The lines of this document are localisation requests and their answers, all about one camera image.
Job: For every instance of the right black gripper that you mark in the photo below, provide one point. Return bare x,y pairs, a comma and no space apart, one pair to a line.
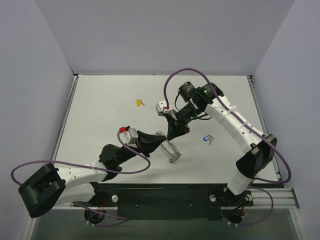
176,120

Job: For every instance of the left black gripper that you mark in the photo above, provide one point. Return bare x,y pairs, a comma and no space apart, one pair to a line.
139,144

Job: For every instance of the metal disc keyring holder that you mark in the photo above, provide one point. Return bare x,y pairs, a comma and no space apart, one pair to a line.
169,149

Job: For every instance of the blue tagged key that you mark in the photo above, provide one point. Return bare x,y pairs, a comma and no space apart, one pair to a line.
209,139

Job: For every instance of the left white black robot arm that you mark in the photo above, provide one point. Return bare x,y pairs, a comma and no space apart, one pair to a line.
57,182

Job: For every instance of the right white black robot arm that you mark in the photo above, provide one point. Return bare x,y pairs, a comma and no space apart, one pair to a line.
258,148

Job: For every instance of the yellow tagged key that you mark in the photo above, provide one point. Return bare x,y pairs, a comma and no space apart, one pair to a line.
139,103

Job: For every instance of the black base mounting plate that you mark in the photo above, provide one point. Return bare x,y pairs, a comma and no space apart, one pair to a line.
168,201

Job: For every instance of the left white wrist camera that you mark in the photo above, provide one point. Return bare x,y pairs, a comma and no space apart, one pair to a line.
130,135

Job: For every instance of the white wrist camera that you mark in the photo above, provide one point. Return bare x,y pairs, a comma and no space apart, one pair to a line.
164,111
130,135

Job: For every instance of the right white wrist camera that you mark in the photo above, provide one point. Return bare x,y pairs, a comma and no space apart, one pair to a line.
164,111

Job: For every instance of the aluminium frame rail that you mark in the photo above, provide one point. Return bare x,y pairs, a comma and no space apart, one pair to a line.
283,198

